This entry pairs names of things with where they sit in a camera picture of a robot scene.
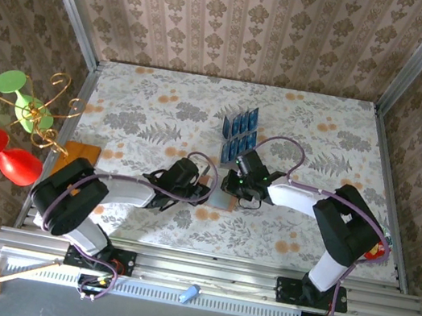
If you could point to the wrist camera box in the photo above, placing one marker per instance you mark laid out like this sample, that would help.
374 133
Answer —
184 171
245 162

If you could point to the light blue plastic tube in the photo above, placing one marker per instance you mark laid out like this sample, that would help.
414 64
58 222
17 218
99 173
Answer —
189 294

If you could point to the aluminium table side rail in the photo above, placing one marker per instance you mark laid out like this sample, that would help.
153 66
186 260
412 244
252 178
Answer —
385 156
90 81

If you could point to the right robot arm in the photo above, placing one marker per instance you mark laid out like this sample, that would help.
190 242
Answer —
346 227

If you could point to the pink leather card holder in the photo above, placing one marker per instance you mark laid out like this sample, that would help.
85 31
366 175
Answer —
221 201

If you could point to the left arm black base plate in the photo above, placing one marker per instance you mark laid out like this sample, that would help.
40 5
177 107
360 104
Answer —
123 261

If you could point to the orange wooden board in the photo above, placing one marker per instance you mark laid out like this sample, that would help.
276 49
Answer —
85 152

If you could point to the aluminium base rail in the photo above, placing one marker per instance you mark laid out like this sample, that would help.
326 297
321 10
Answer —
215 273

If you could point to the clear acrylic card stand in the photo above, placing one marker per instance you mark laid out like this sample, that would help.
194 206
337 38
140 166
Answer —
259 127

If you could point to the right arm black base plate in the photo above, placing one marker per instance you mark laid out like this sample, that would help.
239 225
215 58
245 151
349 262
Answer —
287 290

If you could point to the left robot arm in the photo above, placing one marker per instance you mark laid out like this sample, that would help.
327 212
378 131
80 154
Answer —
65 197

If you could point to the green plastic goblet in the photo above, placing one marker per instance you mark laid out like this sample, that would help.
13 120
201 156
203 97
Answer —
11 82

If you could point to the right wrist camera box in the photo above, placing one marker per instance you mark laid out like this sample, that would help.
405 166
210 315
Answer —
245 162

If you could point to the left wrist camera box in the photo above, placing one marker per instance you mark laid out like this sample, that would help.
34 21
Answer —
184 171

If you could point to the red snack packet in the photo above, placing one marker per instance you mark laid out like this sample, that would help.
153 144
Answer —
378 253

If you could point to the patterned ceramic bowl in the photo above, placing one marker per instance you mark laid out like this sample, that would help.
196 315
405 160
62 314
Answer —
388 235

